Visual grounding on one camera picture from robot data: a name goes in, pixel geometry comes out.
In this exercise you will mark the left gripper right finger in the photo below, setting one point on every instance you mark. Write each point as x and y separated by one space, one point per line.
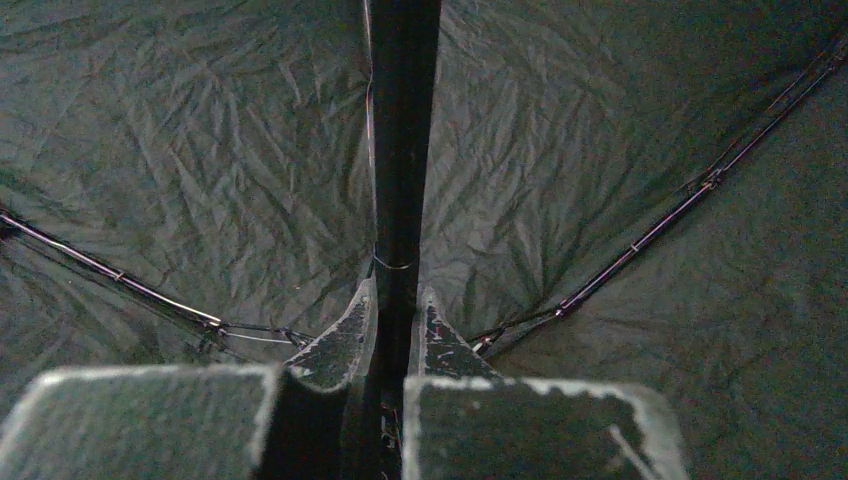
464 420

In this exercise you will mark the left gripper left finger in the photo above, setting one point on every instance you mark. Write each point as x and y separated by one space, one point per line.
314 416

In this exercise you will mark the beige umbrella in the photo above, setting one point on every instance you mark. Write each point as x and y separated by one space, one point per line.
217 151

